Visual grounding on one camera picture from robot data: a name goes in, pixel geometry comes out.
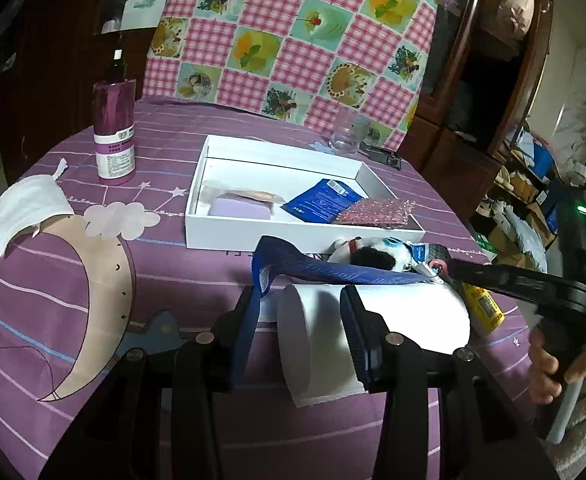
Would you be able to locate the grey plaid fabric pouch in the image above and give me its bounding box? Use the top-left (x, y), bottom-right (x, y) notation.
top-left (423, 243), bottom-right (451, 278)

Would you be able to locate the black clip device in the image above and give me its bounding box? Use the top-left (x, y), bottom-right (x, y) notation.
top-left (359, 141), bottom-right (403, 170)

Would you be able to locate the clear packet with label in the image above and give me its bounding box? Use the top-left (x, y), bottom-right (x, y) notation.
top-left (199, 185), bottom-right (284, 205)

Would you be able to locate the pink checkered patchwork cloth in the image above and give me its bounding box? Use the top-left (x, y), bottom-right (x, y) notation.
top-left (142, 0), bottom-right (437, 151)

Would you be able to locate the dark blue cartoon pouch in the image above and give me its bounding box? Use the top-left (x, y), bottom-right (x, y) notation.
top-left (252, 236), bottom-right (439, 297)

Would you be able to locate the dark wooden cabinet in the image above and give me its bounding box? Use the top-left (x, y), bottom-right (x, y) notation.
top-left (399, 0), bottom-right (553, 220)

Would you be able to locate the clear drinking glass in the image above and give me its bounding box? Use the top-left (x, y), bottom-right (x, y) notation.
top-left (329, 108), bottom-right (370, 155)

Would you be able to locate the blue foil packet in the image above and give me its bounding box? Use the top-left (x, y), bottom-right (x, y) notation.
top-left (281, 179), bottom-right (363, 224)

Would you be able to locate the cluttered storage shelf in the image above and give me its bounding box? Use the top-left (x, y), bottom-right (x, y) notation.
top-left (470, 127), bottom-right (564, 271)

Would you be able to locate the pink glitter scouring pad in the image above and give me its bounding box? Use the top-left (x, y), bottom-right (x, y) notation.
top-left (333, 198), bottom-right (415, 229)

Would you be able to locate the white shallow cardboard box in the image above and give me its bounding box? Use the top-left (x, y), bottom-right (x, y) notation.
top-left (185, 134), bottom-right (425, 254)

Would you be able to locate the white paper towel roll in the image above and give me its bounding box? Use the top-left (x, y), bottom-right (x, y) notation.
top-left (277, 283), bottom-right (471, 408)

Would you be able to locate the person's right hand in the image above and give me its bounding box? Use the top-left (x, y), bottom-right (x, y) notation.
top-left (528, 328), bottom-right (586, 405)

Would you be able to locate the purple spray bottle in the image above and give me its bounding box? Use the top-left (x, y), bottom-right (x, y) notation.
top-left (92, 49), bottom-right (136, 185)

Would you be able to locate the white face mask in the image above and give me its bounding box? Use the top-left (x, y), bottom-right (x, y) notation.
top-left (0, 158), bottom-right (74, 258)

